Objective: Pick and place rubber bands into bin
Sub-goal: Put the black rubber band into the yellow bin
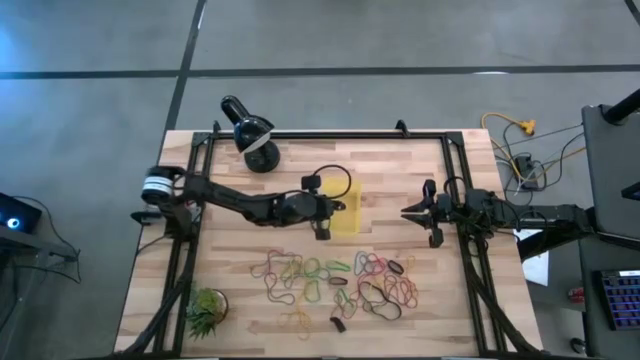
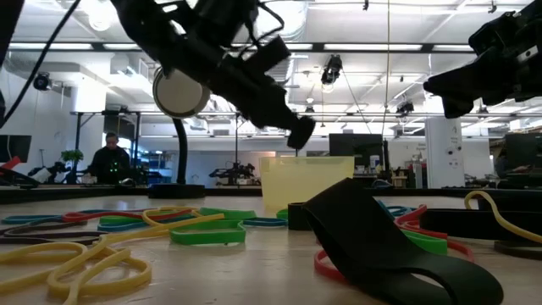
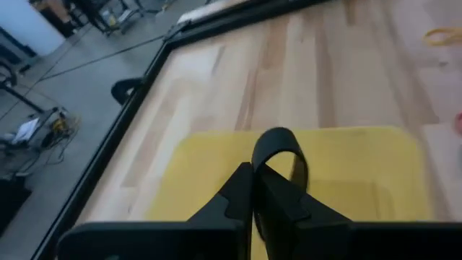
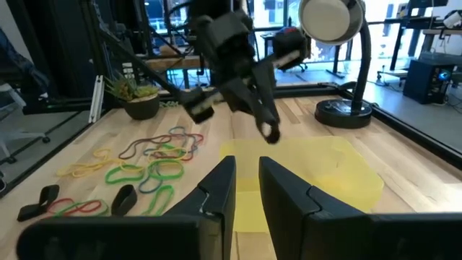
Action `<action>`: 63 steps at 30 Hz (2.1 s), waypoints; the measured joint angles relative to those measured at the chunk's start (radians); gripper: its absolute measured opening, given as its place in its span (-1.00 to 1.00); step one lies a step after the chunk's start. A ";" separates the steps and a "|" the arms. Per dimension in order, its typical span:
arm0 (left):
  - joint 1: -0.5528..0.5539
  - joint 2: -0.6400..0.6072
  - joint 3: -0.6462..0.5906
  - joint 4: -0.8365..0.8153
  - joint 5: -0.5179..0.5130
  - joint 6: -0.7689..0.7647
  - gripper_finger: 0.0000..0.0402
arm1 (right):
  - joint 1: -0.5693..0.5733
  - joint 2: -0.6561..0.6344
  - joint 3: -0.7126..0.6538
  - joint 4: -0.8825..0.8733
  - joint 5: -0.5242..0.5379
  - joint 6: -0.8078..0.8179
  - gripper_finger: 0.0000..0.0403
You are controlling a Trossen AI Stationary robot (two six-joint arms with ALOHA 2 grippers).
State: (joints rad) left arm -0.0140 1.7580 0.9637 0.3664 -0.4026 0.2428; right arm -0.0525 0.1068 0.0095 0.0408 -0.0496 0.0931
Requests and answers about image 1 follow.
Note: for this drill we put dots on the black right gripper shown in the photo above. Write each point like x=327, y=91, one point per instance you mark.
x=442, y=210

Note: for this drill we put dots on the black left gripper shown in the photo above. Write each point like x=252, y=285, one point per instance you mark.
x=315, y=207

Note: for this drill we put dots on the small black wide rubber band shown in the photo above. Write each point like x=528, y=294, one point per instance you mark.
x=390, y=264
x=331, y=281

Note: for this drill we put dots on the red thin rubber band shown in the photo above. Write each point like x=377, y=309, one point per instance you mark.
x=360, y=285
x=415, y=300
x=395, y=280
x=382, y=260
x=280, y=251
x=336, y=312

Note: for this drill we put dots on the large black rubber band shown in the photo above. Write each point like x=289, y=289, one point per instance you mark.
x=388, y=318

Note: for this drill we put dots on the dark brown rubber band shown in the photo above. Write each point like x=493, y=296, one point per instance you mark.
x=280, y=303

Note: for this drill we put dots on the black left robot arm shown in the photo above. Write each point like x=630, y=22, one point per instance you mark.
x=225, y=196

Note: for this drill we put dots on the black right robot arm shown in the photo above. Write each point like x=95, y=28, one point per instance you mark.
x=550, y=216

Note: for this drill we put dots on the yellow plastic bin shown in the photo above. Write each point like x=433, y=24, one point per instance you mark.
x=350, y=220

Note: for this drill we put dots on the black desk lamp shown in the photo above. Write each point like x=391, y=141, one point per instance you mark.
x=260, y=157

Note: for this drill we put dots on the black power adapter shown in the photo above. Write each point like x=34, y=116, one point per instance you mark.
x=525, y=167

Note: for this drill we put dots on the black cart beam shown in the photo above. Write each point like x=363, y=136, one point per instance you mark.
x=535, y=247

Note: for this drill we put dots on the small black clip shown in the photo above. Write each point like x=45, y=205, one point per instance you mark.
x=338, y=324

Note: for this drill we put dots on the white paper sheet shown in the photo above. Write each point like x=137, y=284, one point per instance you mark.
x=537, y=270

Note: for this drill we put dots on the green potted succulent plant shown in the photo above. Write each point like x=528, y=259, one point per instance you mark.
x=205, y=310

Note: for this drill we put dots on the red can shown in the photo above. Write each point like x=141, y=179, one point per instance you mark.
x=576, y=295

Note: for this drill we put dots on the dark grey desk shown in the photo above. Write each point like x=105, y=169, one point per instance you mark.
x=590, y=300

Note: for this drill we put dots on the grey cart top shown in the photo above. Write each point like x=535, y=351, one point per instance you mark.
x=615, y=175

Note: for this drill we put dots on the black computer mouse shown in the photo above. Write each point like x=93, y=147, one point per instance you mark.
x=578, y=345

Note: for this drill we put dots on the black keyboard with lit keys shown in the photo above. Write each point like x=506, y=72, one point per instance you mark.
x=620, y=300

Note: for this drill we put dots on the black pole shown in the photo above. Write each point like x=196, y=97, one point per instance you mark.
x=622, y=110

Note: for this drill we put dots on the grey side stand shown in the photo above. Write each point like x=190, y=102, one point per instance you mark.
x=30, y=243

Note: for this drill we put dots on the black device with blue light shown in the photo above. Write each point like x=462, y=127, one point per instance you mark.
x=20, y=215

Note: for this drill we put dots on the black aluminium table frame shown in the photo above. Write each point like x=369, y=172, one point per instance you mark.
x=325, y=135

